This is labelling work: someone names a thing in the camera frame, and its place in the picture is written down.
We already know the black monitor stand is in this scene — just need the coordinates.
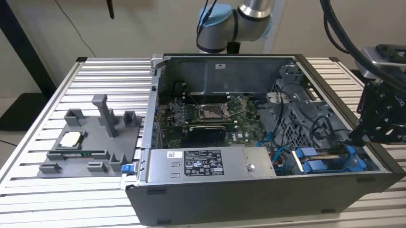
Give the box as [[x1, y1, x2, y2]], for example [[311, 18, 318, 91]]
[[0, 0, 58, 132]]

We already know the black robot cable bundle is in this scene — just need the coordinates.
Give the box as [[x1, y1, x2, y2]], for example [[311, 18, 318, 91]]
[[318, 0, 397, 88]]

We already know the grey parts rack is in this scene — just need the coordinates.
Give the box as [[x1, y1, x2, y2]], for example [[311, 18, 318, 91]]
[[36, 94, 143, 179]]

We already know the metal disk bay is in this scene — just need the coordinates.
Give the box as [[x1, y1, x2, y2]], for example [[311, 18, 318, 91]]
[[291, 140, 381, 176]]

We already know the silver CPU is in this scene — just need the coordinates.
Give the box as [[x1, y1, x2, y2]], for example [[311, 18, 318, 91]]
[[59, 132, 86, 148]]

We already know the black open PC case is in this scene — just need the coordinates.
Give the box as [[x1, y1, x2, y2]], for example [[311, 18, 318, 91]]
[[126, 52, 406, 226]]

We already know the sleeved power cable bundle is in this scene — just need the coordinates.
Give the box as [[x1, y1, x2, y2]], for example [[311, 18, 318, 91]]
[[271, 152, 289, 169]]

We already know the CPU socket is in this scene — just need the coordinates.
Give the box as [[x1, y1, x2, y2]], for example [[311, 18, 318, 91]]
[[197, 104, 229, 120]]

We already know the green motherboard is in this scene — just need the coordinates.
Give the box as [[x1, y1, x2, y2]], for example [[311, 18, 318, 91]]
[[158, 95, 270, 149]]

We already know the thin wire locking lever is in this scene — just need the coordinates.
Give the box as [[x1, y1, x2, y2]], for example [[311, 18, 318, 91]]
[[185, 92, 201, 106]]

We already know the green RAM stick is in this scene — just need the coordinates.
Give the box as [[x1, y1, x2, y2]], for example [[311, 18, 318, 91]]
[[62, 151, 96, 159]]

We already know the silver power supply unit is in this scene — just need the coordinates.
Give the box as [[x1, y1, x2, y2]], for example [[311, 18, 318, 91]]
[[146, 146, 277, 183]]

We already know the black disk wire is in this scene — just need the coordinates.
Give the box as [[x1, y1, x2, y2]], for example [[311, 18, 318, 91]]
[[307, 113, 350, 152]]

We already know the metal socket cover frame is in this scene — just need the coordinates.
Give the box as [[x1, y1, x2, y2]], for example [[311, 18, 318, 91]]
[[225, 97, 251, 116]]

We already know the thin black wall cable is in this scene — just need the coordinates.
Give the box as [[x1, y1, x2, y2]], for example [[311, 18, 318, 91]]
[[54, 0, 98, 58]]

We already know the grey perforated drive cage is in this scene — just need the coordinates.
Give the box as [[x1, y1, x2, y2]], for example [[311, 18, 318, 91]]
[[257, 78, 353, 152]]

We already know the blue data wire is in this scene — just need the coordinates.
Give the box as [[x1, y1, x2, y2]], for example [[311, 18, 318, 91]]
[[255, 139, 291, 167]]

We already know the thin black wire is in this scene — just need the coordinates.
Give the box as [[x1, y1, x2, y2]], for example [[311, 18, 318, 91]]
[[271, 82, 305, 149]]

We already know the black graphics card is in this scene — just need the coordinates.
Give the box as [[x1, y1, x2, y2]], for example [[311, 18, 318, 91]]
[[187, 124, 229, 143]]

